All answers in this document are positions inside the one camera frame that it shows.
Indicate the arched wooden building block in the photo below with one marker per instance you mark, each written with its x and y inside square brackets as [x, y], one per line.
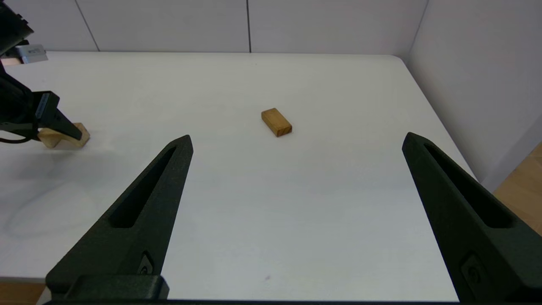
[50, 140]

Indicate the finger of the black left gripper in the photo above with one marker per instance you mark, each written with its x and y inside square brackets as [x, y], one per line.
[65, 126]

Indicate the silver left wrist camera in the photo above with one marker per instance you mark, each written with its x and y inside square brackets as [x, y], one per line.
[31, 54]

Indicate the rectangular wooden building block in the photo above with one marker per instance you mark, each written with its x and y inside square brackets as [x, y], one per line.
[276, 121]

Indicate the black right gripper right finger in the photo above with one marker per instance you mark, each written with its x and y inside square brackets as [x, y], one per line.
[478, 245]

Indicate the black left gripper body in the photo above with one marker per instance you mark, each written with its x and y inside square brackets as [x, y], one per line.
[17, 106]

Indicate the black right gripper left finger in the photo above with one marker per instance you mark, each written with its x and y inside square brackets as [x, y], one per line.
[135, 228]

